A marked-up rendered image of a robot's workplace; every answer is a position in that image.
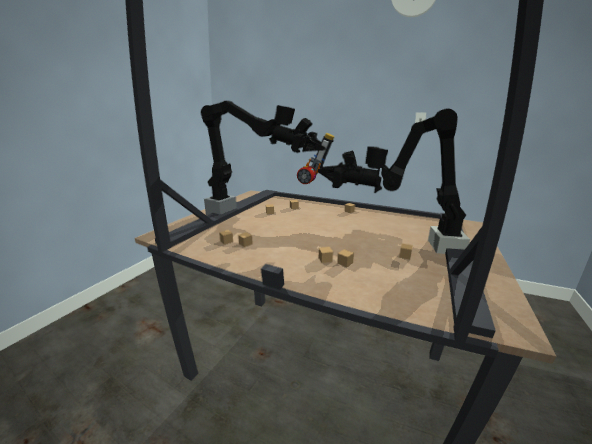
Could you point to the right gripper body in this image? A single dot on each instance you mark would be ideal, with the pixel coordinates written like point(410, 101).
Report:
point(351, 177)

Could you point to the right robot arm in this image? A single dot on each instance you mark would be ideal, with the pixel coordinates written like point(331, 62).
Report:
point(446, 121)

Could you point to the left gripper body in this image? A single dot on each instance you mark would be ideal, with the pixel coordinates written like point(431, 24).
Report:
point(295, 145)

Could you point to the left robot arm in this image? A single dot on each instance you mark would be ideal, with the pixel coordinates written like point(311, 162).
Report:
point(221, 174)

